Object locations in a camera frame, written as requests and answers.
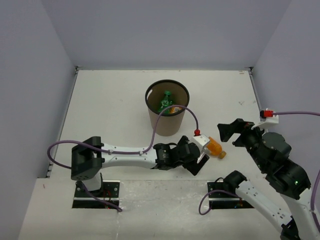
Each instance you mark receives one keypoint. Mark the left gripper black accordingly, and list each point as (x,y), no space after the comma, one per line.
(193,167)

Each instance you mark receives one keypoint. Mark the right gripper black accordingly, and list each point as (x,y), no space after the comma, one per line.
(238,125)

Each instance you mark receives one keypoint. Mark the orange bottle with label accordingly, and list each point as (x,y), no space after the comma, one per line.
(173,110)

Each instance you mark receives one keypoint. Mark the green bottle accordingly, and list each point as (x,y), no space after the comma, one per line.
(166,101)

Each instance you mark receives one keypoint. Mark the clear plastic bottle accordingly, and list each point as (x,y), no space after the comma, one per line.
(203,152)

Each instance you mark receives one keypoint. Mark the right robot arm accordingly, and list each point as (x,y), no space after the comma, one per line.
(291,181)

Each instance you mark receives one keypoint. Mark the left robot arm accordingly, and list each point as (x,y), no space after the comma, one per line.
(90,156)

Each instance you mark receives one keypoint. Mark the brown cardboard bin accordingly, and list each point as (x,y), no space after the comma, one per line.
(167,124)

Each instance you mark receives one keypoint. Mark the orange bottle near clear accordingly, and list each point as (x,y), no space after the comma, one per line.
(215,149)

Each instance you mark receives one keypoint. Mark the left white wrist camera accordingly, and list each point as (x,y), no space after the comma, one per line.
(202,142)

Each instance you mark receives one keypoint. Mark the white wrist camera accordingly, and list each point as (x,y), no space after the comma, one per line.
(202,142)
(267,120)

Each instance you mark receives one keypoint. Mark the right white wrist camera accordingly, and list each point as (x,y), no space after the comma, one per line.
(267,120)

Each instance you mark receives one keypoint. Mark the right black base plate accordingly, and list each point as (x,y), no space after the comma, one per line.
(223,201)

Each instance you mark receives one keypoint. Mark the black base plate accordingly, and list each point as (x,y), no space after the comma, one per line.
(108,195)
(223,201)

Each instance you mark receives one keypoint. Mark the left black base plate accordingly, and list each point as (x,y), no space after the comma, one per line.
(108,195)

